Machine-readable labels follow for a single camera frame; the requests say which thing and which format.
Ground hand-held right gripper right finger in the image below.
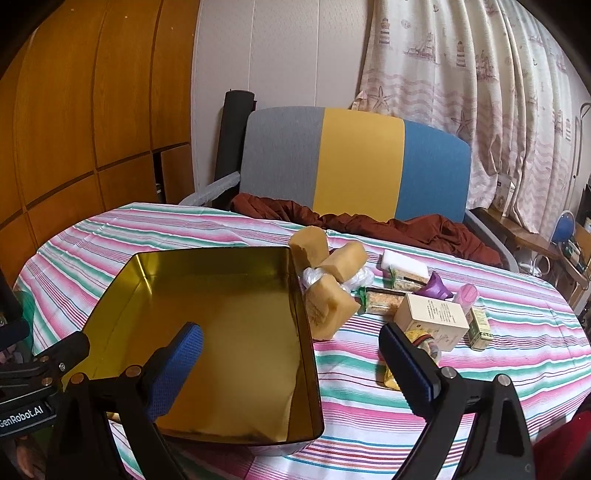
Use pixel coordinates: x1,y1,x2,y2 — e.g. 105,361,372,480
379,322,536,480

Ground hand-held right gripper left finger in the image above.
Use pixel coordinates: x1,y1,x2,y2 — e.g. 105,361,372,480
46,322,204,480

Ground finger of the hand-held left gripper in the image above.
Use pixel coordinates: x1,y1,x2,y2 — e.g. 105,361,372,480
34,332,90,386
0,320,31,354

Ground beige carton box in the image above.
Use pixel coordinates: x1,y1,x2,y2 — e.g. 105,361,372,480
394,293,471,354

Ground small green box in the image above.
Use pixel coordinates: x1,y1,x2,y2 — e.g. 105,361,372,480
464,307,491,352

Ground purple cloth piece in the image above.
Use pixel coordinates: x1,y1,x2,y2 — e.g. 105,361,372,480
416,271,455,303

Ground gold tin box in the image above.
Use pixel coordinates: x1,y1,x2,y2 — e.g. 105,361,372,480
62,246,324,457

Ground cracker packet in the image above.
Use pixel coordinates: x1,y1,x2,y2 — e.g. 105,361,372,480
358,286,409,317
390,268,428,294

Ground white sponge block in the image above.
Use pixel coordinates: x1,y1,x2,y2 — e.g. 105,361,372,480
379,250,430,280

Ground yellow sponge block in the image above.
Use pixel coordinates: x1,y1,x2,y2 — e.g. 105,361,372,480
305,274,362,340
320,241,369,281
289,226,329,271

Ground pink bottle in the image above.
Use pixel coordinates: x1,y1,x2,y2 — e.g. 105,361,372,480
455,284,481,309

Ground dark red cloth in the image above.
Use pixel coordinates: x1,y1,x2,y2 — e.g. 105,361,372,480
230,193,506,268

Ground wooden side table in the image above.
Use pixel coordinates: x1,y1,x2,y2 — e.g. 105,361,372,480
475,208,591,305

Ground white foam tube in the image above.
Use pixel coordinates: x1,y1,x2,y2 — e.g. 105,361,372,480
178,171,241,207

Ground small white carton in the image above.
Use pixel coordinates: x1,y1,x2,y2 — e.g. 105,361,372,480
492,173,518,217

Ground blue round object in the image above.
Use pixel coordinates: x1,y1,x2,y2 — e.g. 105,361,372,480
549,210,578,245

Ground grey yellow blue chair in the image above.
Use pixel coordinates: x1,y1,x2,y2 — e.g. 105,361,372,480
238,107,520,273

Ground wooden cabinet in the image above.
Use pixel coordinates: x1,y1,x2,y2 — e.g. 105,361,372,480
0,0,200,296

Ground thin metal rod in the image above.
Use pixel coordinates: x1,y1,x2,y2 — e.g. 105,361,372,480
570,104,591,181

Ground printed curtain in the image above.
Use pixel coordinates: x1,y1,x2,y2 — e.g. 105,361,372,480
351,0,591,234

